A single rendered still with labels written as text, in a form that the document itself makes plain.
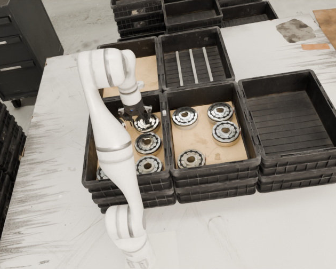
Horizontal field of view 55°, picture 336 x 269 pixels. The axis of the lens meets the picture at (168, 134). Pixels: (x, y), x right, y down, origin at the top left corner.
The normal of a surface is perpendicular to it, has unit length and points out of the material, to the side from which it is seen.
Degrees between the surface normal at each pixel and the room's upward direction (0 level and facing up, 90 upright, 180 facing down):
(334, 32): 0
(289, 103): 0
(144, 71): 0
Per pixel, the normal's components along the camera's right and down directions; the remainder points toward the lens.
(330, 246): -0.14, -0.64
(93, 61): -0.04, -0.18
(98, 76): 0.06, 0.51
